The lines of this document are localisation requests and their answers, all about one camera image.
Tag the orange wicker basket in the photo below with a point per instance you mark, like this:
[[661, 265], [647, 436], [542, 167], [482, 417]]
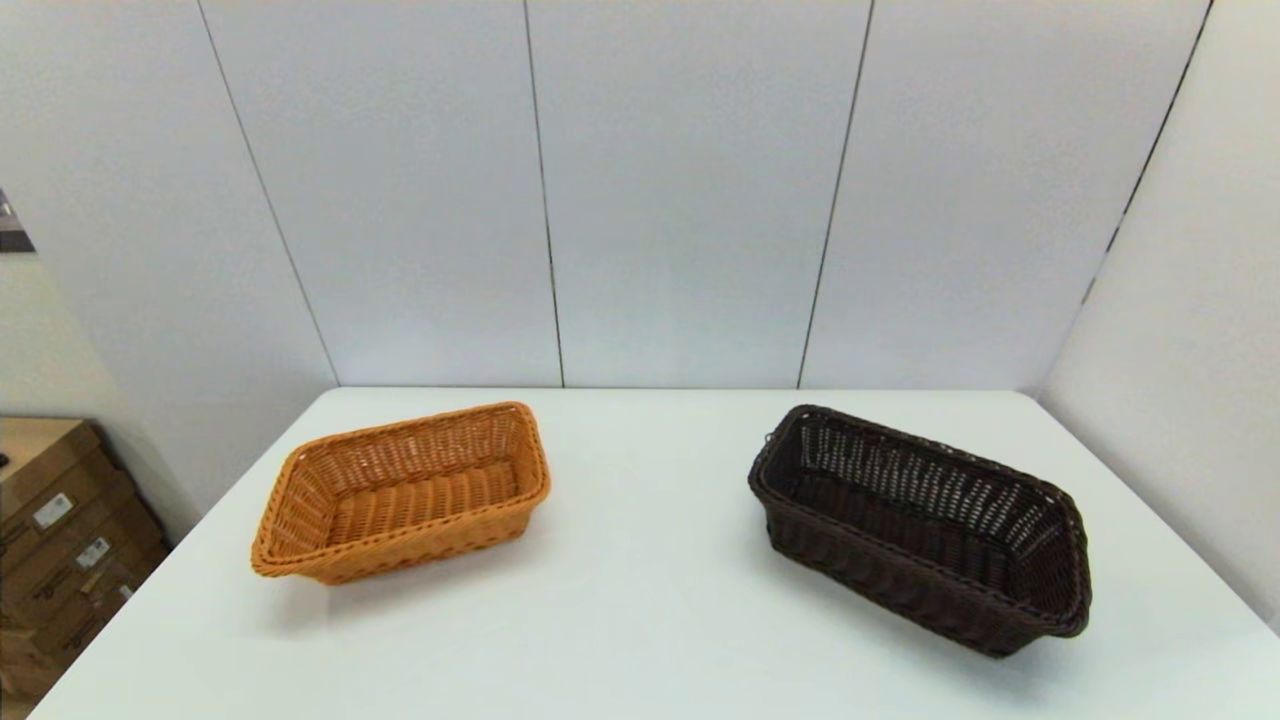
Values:
[[400, 560]]

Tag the dark brown wicker basket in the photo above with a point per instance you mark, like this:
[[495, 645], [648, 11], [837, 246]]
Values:
[[900, 590]]

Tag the brown cardboard box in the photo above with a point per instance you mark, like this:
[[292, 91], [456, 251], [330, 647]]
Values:
[[110, 570], [40, 470], [50, 650]]

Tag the dark grey wall fixture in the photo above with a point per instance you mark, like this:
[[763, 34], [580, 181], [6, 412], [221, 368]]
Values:
[[12, 232]]

